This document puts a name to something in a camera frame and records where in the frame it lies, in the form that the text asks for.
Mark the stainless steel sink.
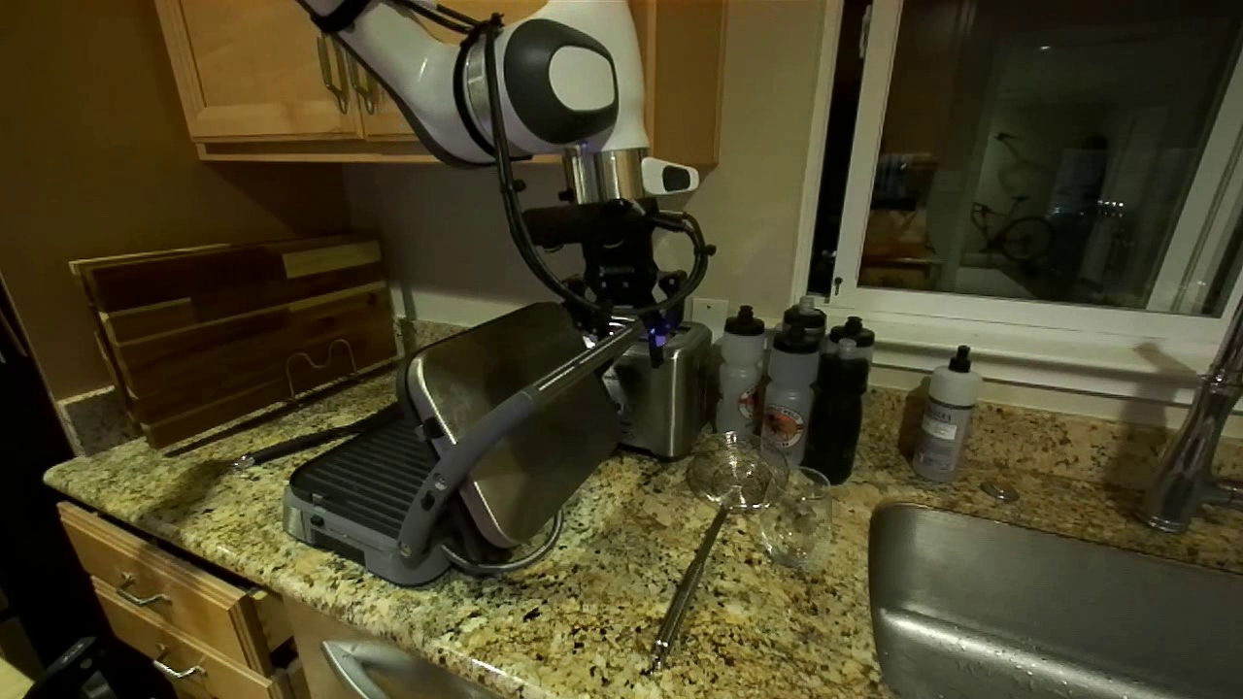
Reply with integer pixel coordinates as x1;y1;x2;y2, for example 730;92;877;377
864;500;1243;699

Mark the wooden wall cabinet door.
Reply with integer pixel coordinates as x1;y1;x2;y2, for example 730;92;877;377
150;0;393;149

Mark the small white bottle black cap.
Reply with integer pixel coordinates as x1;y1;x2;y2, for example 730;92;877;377
910;342;985;490

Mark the steel cabinet door handle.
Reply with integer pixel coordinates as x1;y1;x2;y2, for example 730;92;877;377
315;47;352;118
348;70;387;121

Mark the clear wine glass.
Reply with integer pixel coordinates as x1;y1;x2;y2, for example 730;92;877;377
678;430;838;579

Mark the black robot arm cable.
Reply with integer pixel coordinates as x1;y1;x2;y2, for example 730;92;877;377
442;12;715;336

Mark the steel kitchen faucet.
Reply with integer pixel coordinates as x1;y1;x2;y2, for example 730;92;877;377
1140;307;1243;538

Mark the curved steel dishwasher handle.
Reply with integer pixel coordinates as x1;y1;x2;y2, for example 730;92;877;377
318;637;450;699

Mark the white framed window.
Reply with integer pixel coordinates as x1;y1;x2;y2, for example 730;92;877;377
791;0;1243;382

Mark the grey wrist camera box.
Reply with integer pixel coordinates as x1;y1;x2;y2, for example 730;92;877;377
636;151;702;202

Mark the grey looped grill cord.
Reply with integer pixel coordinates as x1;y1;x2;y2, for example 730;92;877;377
442;510;570;584

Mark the black water bottle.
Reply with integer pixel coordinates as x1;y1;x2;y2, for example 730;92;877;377
802;314;882;490

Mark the striped wooden cutting board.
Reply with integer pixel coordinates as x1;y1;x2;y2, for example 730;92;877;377
94;281;403;455

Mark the grey bottle with red print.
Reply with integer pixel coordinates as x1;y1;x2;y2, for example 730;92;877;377
758;324;828;478

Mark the wooden drawer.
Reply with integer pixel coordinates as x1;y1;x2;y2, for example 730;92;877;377
94;588;284;699
55;500;291;676

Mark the long steel utensil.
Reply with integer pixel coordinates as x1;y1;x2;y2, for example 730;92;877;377
642;500;730;680

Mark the stainless steel contact grill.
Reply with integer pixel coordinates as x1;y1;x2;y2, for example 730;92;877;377
280;301;653;596

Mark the steel drawer handle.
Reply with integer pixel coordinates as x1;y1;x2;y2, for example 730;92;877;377
147;648;210;689
112;576;173;615

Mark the stainless steel toaster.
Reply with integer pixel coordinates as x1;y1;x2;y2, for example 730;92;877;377
617;317;717;464

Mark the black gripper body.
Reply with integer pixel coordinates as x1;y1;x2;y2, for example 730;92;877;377
573;197;695;302

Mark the black capped bottle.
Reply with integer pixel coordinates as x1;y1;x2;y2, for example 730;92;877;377
785;292;829;329

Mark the clear bottle with black cap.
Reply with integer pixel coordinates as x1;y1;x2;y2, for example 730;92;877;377
715;302;770;452

